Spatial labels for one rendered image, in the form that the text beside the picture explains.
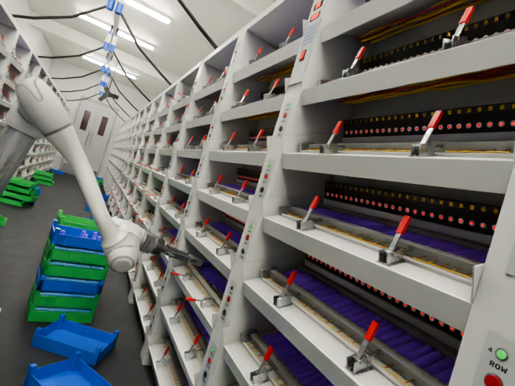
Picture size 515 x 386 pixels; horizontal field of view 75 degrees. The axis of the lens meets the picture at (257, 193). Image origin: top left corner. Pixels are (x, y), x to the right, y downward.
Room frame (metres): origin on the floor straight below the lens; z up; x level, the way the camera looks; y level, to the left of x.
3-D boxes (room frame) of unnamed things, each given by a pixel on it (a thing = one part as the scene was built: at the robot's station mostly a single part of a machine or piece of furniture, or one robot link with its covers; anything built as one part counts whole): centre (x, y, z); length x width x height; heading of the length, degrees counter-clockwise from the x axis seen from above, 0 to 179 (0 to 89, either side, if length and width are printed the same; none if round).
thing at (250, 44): (1.69, 0.21, 0.85); 0.20 x 0.09 x 1.70; 117
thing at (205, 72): (2.31, 0.53, 0.85); 0.20 x 0.09 x 1.70; 117
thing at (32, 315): (1.83, 0.83, 0.04); 0.30 x 0.20 x 0.08; 125
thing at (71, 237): (1.83, 0.83, 0.44); 0.30 x 0.20 x 0.08; 125
